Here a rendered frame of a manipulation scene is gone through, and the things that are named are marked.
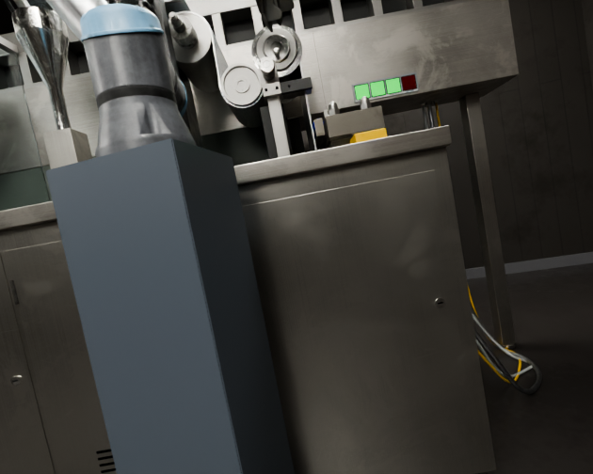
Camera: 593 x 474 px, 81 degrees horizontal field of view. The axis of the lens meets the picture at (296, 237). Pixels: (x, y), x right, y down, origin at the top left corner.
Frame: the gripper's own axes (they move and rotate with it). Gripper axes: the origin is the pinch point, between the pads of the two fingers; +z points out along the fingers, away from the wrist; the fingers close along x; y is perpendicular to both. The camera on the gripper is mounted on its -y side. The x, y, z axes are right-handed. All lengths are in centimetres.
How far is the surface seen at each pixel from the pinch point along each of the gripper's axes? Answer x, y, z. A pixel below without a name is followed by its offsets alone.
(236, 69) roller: -7.9, -9.8, 10.1
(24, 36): -30, -70, -2
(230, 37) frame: 28, -43, 20
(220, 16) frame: 26, -44, 12
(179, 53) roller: -12.9, -25.7, 5.3
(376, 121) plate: -1.0, 31.0, 22.4
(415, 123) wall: 162, 3, 137
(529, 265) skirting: 120, 117, 210
